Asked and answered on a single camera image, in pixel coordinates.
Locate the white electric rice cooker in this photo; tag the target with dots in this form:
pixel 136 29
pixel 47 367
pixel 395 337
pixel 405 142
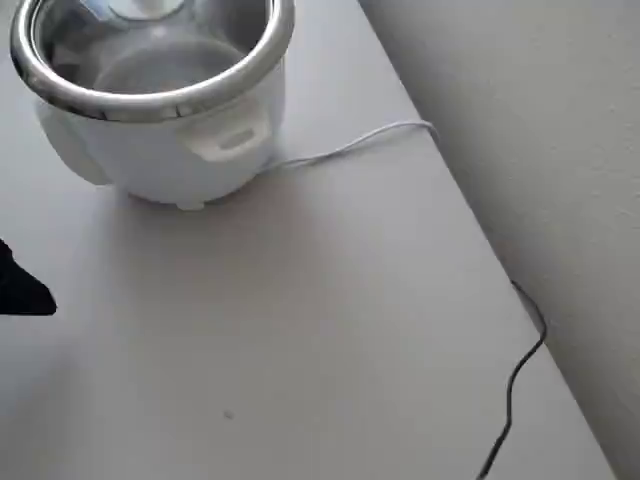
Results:
pixel 165 160

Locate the stainless steel inner pot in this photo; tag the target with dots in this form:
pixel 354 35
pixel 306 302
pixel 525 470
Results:
pixel 165 75

